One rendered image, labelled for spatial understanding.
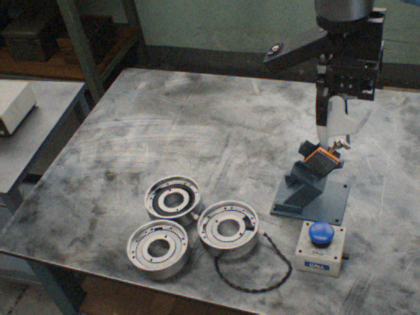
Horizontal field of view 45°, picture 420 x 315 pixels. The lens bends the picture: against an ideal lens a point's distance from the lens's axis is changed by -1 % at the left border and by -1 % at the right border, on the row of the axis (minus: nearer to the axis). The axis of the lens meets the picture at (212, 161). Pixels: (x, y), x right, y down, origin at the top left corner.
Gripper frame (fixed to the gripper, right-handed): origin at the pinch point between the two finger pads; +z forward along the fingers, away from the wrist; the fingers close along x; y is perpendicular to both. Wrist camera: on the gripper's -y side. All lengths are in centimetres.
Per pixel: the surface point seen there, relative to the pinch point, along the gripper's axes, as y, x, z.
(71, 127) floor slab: -144, 85, 98
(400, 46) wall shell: 2, 150, 78
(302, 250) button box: -0.6, -14.1, 14.2
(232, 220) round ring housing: -14.2, -9.8, 16.0
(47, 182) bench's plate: -57, -9, 18
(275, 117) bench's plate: -15.9, 21.5, 18.5
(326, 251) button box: 3.1, -13.3, 14.2
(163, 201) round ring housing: -28.3, -8.9, 16.0
